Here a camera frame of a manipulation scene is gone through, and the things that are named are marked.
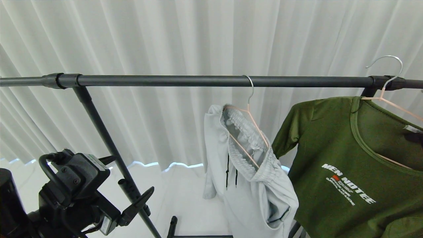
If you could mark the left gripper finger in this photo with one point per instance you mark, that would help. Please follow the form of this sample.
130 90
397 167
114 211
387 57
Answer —
107 160
135 206

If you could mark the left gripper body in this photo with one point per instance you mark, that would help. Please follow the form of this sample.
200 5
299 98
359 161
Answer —
99 215

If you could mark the pale grey shorts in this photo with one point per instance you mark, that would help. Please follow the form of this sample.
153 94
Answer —
251 205

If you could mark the pink clothes hanger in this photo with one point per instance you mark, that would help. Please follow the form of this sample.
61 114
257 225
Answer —
256 124
386 100

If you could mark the green garment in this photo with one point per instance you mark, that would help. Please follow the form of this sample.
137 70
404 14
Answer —
330 205

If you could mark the black clothes rack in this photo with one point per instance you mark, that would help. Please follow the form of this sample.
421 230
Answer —
198 81

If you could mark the white curtain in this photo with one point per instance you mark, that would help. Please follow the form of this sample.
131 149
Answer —
165 33

